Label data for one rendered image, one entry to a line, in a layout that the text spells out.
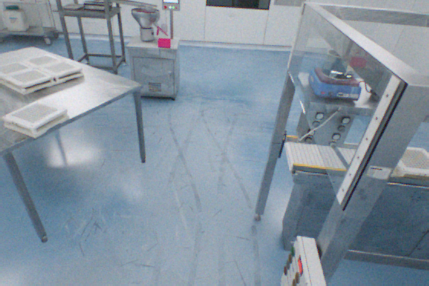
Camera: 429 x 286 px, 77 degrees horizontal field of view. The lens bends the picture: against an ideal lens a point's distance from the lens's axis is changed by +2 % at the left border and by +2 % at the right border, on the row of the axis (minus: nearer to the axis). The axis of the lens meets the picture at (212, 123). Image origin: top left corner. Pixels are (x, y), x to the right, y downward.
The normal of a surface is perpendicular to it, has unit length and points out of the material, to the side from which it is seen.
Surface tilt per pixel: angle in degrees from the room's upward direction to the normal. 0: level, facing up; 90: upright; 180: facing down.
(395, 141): 90
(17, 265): 0
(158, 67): 89
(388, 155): 90
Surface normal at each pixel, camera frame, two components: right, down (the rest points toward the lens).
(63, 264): 0.07, -0.84
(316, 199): -0.10, 0.53
